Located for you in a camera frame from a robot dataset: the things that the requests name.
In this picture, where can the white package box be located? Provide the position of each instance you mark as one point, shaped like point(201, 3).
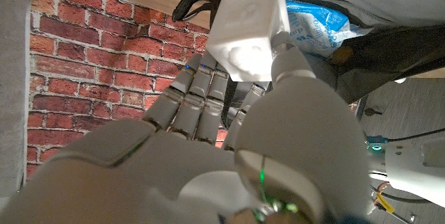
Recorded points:
point(247, 25)

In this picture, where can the printed brick wall backdrop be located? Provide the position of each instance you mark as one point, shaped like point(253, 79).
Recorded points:
point(87, 60)

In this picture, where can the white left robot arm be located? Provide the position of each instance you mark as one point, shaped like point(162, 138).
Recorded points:
point(413, 172)

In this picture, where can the blue snack bag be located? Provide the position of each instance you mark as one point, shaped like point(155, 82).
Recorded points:
point(313, 25)

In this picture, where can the black backpack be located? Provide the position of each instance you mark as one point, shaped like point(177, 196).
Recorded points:
point(400, 43)

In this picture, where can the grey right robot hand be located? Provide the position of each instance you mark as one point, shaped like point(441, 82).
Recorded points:
point(208, 161)

